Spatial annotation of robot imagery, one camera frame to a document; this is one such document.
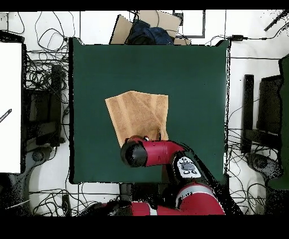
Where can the tan terry towel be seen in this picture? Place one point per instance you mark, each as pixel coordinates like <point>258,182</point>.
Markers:
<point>135,112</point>

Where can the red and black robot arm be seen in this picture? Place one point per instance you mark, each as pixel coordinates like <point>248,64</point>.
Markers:
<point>158,153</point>

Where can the dark green table cloth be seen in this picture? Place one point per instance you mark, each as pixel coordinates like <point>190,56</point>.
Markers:
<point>180,67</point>

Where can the black stand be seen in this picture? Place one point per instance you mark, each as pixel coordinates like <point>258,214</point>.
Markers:
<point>43,135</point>
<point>248,101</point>

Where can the black power strip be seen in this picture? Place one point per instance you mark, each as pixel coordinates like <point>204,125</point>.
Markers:
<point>66,204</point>

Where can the dark blue garment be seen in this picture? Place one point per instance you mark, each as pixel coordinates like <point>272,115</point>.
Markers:
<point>153,33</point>

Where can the brown cardboard sheet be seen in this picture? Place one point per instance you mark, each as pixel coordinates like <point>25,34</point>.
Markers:
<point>123,29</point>
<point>164,20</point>

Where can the black strip with print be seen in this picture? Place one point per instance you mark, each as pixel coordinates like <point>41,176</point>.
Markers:
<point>5,116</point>

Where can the white board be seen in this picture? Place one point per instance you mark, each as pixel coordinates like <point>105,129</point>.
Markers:
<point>11,79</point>

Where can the black power adapter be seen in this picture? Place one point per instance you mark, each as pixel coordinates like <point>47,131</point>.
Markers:
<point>238,37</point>

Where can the black rod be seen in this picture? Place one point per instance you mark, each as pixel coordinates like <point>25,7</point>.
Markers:
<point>274,22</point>

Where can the black rectangular frame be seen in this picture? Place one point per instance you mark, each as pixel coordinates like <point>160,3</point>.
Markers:
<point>203,24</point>

